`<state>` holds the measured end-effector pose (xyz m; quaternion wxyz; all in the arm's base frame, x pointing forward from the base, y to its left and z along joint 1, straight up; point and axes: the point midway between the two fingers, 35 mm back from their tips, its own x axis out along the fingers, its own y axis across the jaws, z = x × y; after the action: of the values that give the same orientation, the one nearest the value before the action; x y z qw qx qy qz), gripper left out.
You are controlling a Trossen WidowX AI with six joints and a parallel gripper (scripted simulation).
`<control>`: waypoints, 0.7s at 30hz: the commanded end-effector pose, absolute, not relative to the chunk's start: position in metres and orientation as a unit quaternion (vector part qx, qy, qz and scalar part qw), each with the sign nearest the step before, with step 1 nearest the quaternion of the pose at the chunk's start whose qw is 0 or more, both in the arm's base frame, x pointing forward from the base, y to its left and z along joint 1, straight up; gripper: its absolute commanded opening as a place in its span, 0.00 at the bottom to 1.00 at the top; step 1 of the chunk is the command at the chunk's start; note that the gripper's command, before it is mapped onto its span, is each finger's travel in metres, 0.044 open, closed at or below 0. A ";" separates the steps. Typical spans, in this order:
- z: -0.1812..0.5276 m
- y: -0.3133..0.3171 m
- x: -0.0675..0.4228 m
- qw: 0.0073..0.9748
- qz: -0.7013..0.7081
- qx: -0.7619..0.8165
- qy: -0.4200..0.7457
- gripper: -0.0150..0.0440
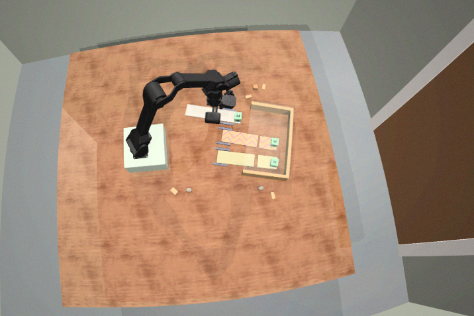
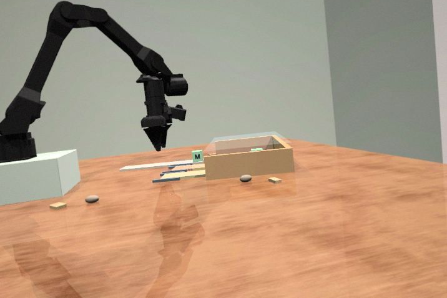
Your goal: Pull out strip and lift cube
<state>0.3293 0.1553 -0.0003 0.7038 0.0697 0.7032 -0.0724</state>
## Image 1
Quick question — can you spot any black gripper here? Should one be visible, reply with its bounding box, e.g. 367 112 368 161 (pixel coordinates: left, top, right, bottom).
205 96 221 124

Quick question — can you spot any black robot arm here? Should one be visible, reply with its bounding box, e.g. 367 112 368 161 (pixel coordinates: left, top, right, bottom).
125 70 240 159

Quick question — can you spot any white strip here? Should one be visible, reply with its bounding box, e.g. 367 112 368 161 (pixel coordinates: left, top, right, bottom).
185 104 241 124

